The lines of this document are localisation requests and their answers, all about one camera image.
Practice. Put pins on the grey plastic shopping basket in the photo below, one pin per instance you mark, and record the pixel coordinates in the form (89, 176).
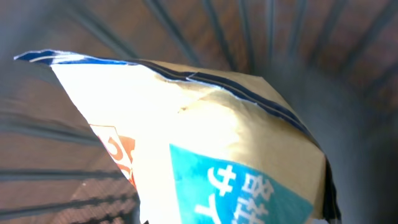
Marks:
(334, 62)

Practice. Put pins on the yellow snack bag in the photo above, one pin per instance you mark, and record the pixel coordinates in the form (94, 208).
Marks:
(199, 145)

